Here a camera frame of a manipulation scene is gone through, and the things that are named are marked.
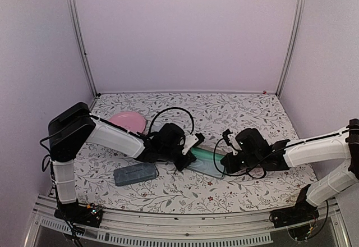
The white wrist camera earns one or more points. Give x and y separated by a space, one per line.
192 140
230 140

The blue glasses case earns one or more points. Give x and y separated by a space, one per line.
137 173

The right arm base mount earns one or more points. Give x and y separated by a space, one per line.
302 211

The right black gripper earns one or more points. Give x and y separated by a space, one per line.
231 166

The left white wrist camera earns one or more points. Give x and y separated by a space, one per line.
192 140

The right aluminium frame post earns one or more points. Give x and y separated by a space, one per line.
298 12

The front aluminium rail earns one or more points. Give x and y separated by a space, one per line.
126 228

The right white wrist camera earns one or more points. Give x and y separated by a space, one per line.
230 140

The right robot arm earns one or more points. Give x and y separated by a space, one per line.
250 150

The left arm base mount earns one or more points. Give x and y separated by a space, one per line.
88 215

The pink plate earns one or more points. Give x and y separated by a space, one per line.
132 121

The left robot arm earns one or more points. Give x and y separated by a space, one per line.
70 130

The left aluminium frame post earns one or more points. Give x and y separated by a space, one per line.
81 46

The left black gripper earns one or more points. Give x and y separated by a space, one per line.
190 158

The aluminium frame post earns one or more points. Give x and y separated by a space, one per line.
298 12
81 46

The grey glasses case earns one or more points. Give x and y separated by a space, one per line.
204 163

